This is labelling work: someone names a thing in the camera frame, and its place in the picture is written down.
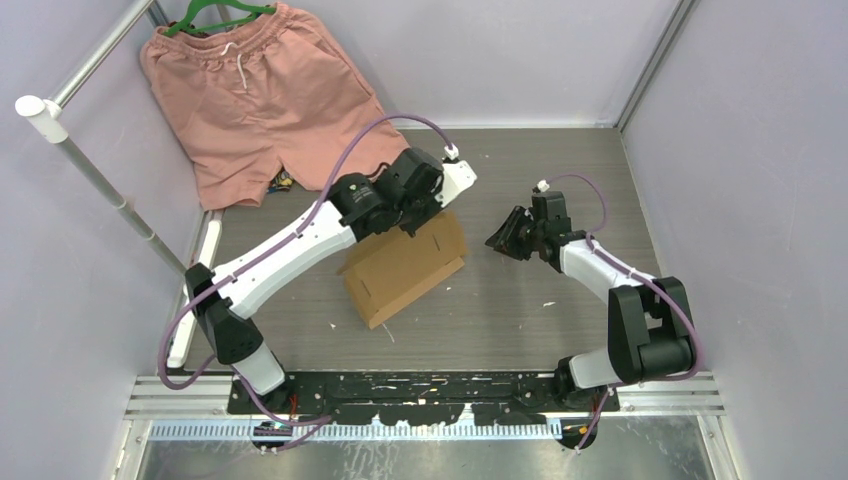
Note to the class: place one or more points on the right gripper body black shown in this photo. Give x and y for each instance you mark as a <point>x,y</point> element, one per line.
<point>534,232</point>

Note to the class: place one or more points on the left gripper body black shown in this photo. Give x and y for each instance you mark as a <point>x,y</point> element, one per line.
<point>416,211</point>

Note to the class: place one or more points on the brown cardboard box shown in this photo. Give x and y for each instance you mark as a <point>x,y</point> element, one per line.
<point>386,273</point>

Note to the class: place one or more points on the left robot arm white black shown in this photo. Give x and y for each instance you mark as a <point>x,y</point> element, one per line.
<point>224,299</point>

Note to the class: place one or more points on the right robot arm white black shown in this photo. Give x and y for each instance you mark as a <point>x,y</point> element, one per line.
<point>650,335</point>

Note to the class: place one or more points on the small colourful object under shorts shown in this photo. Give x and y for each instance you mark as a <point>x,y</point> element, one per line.
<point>282,182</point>

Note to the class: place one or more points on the pink shorts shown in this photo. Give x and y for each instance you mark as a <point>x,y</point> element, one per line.
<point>276,95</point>

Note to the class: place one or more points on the green clothes hanger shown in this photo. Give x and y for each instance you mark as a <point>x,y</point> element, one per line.
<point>204,16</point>

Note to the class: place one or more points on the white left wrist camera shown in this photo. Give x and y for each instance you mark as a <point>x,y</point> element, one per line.
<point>458,176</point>

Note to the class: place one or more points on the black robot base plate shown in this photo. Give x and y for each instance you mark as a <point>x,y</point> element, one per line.
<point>315,399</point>

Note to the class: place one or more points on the slotted aluminium rail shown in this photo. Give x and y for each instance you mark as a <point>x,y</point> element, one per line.
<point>266,430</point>

